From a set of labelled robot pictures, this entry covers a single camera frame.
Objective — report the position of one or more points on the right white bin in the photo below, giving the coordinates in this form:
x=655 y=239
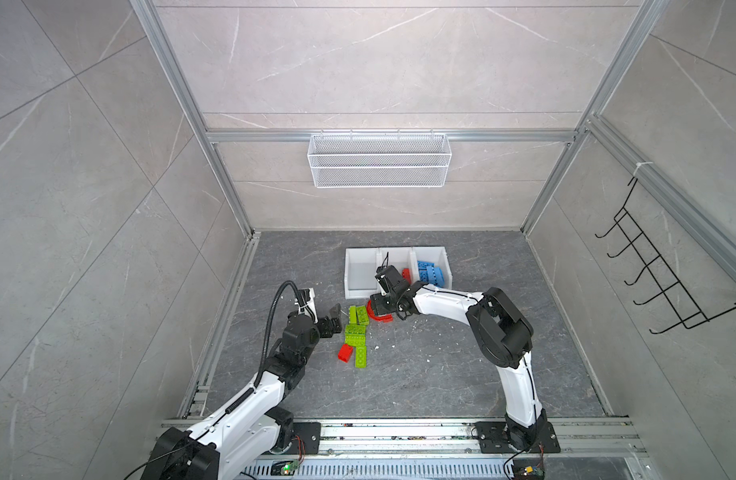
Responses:
x=437 y=255

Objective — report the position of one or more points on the middle white bin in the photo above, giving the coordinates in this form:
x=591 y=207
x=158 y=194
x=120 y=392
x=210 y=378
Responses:
x=400 y=257

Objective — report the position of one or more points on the white bin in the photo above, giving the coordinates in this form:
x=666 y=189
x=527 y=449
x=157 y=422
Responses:
x=359 y=272
x=437 y=255
x=400 y=257

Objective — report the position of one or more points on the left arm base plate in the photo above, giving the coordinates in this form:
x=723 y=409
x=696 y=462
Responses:
x=298 y=438

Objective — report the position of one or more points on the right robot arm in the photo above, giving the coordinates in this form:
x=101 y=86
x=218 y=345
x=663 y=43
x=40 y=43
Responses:
x=502 y=333

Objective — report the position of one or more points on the green studded brick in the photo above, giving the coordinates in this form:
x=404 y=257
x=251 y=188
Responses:
x=355 y=340

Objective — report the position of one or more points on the small red square brick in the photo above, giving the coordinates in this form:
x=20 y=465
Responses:
x=345 y=353

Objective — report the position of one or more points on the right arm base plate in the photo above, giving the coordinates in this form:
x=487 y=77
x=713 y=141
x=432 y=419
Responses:
x=493 y=438

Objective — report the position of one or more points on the black wire hook rack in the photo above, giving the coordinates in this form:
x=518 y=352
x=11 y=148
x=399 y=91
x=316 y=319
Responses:
x=654 y=265

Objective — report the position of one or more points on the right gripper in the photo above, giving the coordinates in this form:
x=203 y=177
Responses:
x=377 y=305

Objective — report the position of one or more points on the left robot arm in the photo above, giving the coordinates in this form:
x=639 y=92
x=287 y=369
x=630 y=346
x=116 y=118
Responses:
x=251 y=423

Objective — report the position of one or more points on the red curved arch piece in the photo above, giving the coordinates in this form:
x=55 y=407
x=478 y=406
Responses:
x=378 y=315

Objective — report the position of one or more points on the white wire mesh basket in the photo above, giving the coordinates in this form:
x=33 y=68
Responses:
x=352 y=160

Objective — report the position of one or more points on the green brick bottom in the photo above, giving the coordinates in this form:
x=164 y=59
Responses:
x=361 y=357

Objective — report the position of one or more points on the blue brick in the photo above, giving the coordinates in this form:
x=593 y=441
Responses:
x=431 y=273

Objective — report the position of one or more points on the aluminium front rail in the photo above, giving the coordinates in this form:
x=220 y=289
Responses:
x=444 y=448

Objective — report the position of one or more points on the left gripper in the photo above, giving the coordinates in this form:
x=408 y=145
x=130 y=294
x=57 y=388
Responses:
x=336 y=325

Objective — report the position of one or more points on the left white bin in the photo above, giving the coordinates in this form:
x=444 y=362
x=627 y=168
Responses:
x=359 y=272

